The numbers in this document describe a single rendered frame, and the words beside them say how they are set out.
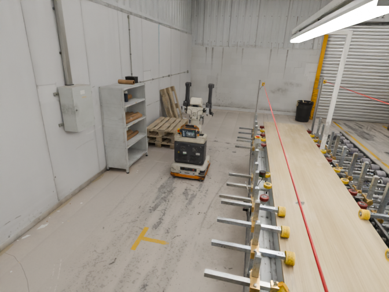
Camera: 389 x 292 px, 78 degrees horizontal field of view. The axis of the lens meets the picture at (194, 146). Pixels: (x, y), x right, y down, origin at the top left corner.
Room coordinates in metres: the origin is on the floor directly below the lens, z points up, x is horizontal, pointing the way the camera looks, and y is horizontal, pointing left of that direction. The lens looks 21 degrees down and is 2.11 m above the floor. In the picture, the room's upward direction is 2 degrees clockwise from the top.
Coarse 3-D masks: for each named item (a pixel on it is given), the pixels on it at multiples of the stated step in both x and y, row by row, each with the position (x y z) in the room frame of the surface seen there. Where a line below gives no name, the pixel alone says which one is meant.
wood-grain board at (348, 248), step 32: (288, 128) 4.31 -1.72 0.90; (288, 160) 2.80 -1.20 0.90; (320, 160) 2.84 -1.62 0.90; (288, 192) 2.03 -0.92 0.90; (320, 192) 2.05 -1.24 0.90; (288, 224) 1.55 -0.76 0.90; (320, 224) 1.57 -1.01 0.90; (352, 224) 1.58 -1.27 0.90; (320, 256) 1.24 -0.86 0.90; (352, 256) 1.25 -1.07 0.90; (384, 256) 1.26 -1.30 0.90; (288, 288) 1.00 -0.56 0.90; (320, 288) 1.00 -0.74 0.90; (352, 288) 1.01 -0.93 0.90; (384, 288) 1.02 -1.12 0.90
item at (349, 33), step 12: (336, 0) 1.67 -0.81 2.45; (348, 0) 1.49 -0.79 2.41; (324, 12) 1.92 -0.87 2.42; (300, 24) 2.89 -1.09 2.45; (348, 36) 3.30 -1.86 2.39; (348, 48) 3.30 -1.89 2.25; (336, 84) 3.31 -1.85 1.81; (336, 96) 3.30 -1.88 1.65; (324, 132) 3.31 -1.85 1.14; (324, 144) 3.30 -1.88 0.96
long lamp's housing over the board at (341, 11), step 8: (360, 0) 1.22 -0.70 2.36; (368, 0) 1.10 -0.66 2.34; (376, 0) 1.05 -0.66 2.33; (384, 0) 1.01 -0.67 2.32; (344, 8) 1.42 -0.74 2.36; (352, 8) 1.27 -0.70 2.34; (360, 8) 1.21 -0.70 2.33; (328, 16) 1.73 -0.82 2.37; (336, 16) 1.50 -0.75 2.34; (312, 24) 2.23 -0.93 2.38; (320, 24) 1.85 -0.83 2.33; (304, 32) 2.41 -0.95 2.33
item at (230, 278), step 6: (210, 270) 1.04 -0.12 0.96; (204, 276) 1.02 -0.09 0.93; (210, 276) 1.02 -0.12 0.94; (216, 276) 1.01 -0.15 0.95; (222, 276) 1.00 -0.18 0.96; (228, 276) 1.00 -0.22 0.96; (234, 276) 1.01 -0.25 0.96; (240, 276) 1.01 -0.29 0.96; (234, 282) 0.99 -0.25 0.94; (240, 282) 0.98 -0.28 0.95; (246, 282) 0.97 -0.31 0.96; (264, 282) 0.98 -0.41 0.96; (264, 288) 0.95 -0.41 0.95
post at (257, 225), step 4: (256, 220) 1.27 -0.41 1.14; (256, 224) 1.25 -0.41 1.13; (260, 224) 1.24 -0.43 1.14; (256, 228) 1.24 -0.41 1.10; (256, 232) 1.24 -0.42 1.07; (256, 236) 1.24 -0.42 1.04; (252, 240) 1.26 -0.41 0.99; (256, 240) 1.24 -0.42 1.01; (256, 244) 1.24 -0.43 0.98; (252, 260) 1.24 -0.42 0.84; (252, 264) 1.24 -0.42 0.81; (248, 268) 1.25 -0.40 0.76; (248, 272) 1.25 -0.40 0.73
